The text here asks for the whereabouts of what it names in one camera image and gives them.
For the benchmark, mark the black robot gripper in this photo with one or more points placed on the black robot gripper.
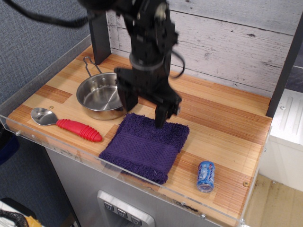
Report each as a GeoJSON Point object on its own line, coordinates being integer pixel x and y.
{"type": "Point", "coordinates": [151, 84]}

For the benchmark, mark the dark blue towel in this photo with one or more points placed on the dark blue towel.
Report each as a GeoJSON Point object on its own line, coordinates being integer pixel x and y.
{"type": "Point", "coordinates": [139, 147]}

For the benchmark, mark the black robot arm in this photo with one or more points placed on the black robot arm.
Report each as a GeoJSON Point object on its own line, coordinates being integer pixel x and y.
{"type": "Point", "coordinates": [152, 36]}

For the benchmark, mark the stainless steel small pan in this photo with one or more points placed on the stainless steel small pan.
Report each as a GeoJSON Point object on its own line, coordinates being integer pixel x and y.
{"type": "Point", "coordinates": [98, 94]}

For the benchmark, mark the blue gum bottle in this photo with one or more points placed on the blue gum bottle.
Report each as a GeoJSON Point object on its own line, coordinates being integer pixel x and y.
{"type": "Point", "coordinates": [205, 176]}

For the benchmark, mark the stainless steel toy fridge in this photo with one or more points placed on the stainless steel toy fridge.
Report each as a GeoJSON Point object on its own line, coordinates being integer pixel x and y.
{"type": "Point", "coordinates": [104, 195]}

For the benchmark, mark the white side cabinet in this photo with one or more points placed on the white side cabinet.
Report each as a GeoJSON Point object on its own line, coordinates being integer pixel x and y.
{"type": "Point", "coordinates": [282, 160]}

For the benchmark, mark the yellow black object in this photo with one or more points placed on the yellow black object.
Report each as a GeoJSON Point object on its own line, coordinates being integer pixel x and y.
{"type": "Point", "coordinates": [19, 220]}

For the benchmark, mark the black left shelf post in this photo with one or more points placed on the black left shelf post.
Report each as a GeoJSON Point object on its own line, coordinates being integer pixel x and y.
{"type": "Point", "coordinates": [99, 36]}

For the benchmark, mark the black shelf post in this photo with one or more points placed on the black shelf post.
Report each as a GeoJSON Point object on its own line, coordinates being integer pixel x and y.
{"type": "Point", "coordinates": [99, 36]}
{"type": "Point", "coordinates": [286, 70]}

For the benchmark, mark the red handled metal spoon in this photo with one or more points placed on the red handled metal spoon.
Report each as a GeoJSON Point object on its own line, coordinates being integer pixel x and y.
{"type": "Point", "coordinates": [46, 117]}

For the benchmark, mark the black right shelf post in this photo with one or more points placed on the black right shelf post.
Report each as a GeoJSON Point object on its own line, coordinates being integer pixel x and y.
{"type": "Point", "coordinates": [286, 70]}

